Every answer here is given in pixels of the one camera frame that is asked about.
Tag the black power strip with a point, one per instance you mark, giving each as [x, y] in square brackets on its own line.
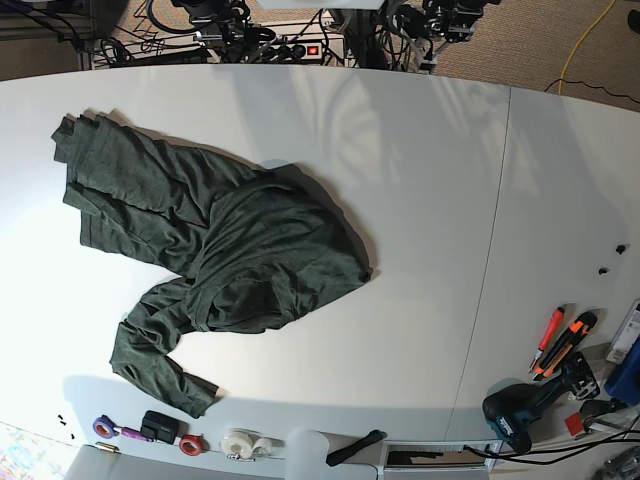
[310, 54]

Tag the teal black cordless drill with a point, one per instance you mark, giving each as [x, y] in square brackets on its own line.
[510, 411]

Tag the blue box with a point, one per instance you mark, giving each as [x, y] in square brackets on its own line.
[623, 384]

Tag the clear tape roll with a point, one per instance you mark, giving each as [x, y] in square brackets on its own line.
[267, 447]
[237, 443]

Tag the dark green long-sleeve t-shirt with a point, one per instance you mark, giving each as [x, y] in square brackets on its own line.
[250, 251]

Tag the red tape roll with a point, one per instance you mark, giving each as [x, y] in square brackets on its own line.
[191, 445]

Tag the orange black utility knife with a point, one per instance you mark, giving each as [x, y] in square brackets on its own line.
[568, 340]

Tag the black action camera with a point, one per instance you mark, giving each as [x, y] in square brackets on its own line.
[156, 426]

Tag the purple tape roll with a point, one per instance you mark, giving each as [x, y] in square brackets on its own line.
[104, 427]

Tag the purple marker pen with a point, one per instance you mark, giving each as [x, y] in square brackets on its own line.
[131, 433]

